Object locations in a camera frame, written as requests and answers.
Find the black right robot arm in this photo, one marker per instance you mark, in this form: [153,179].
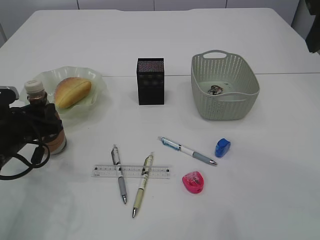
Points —
[313,38]

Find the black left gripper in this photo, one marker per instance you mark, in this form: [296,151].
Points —
[20,126]

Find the blue pencil sharpener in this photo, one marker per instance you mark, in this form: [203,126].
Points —
[222,147]

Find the pale green wavy plate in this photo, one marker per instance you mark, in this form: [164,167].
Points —
[89,109]

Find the black mesh pen holder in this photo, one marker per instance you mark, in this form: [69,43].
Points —
[150,75]

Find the grey grip patterned pen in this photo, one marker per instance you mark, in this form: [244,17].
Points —
[120,177]

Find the brown Nescafe coffee bottle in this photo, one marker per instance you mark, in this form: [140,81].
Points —
[36,95]

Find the white pen with grey grip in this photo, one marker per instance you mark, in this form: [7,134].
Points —
[181,148]

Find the beige grip patterned pen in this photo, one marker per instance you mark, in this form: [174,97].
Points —
[145,176]

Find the sugared bread roll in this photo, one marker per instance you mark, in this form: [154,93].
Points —
[71,90]

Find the small paper ball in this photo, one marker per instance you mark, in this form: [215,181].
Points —
[215,90]

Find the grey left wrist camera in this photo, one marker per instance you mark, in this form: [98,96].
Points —
[8,95]

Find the pink pencil sharpener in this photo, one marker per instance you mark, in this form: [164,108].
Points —
[193,182]

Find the transparent plastic ruler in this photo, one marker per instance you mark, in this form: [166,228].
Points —
[131,171]

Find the light green plastic basket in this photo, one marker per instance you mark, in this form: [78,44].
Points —
[229,71]

